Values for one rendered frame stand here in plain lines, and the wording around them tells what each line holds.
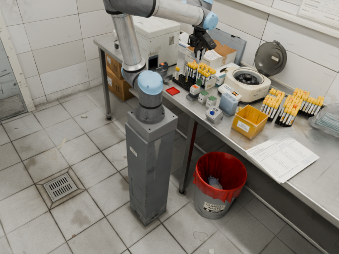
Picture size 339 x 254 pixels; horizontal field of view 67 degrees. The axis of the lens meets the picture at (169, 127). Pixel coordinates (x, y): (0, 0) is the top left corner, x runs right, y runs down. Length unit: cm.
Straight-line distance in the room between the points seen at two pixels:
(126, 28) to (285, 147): 97
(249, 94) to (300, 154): 46
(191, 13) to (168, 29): 67
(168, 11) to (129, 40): 22
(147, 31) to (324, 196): 132
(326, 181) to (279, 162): 22
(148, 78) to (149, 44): 56
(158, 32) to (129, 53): 57
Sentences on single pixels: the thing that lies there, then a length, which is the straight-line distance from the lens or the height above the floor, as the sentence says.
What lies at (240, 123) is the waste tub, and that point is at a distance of 142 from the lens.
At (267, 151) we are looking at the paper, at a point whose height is 89.
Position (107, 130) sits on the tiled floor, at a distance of 269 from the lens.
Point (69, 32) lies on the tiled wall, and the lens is 296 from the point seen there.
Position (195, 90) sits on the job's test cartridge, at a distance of 160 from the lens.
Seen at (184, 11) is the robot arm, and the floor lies 147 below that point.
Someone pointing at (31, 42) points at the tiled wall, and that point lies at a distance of 287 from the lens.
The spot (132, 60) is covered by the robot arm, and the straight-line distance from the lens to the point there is 125.
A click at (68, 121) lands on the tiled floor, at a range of 287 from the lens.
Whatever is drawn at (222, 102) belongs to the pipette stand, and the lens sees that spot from 156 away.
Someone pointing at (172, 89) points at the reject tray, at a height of 88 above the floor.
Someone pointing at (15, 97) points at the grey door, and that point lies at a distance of 299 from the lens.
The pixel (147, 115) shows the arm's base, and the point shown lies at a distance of 128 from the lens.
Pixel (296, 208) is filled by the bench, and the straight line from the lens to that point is 206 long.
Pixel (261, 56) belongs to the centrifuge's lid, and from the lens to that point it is 189.
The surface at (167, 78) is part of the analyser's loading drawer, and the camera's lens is 172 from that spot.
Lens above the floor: 181
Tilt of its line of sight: 42 degrees down
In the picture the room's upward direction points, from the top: 5 degrees clockwise
